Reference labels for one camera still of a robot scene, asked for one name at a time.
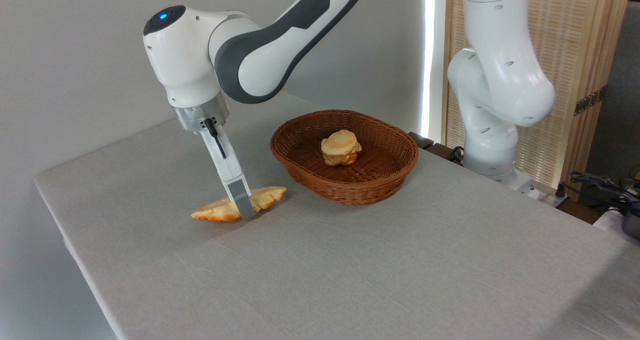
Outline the brass screen hinge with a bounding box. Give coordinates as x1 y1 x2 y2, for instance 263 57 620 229
574 86 607 116

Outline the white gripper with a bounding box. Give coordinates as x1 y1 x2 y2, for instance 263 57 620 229
198 124 256 222

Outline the brown wicker basket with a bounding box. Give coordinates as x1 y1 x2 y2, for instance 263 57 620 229
270 110 420 206

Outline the black cable bundle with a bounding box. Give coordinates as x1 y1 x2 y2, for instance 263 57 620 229
556 171 640 216

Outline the wooden slatted folding screen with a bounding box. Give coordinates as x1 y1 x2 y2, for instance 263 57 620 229
442 0 634 191

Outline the long braided bread loaf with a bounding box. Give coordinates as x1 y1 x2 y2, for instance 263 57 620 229
190 186 288 223

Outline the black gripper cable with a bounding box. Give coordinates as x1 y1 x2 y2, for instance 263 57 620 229
202 119 227 159

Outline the dark brown wooden side table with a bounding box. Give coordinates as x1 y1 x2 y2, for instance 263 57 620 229
408 132 467 164

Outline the grey tablecloth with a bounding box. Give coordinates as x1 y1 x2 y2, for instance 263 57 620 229
34 91 640 340

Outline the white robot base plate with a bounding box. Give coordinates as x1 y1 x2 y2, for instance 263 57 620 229
492 169 546 200

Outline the small round bread roll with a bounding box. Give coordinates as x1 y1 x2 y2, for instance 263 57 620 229
321 130 363 167

